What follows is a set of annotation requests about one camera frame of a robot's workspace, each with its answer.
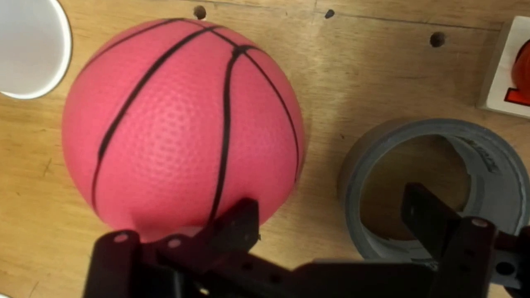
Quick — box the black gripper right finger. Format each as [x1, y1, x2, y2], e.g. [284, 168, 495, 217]
[400, 183, 500, 298]

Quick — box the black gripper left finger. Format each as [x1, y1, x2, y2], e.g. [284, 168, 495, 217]
[81, 198, 261, 298]

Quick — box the grey duct tape roll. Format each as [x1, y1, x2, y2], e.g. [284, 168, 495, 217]
[337, 116, 530, 265]

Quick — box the pink toy basketball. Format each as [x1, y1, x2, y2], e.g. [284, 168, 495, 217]
[61, 17, 308, 244]

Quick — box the white paper cup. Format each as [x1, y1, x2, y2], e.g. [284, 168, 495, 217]
[0, 0, 74, 103]

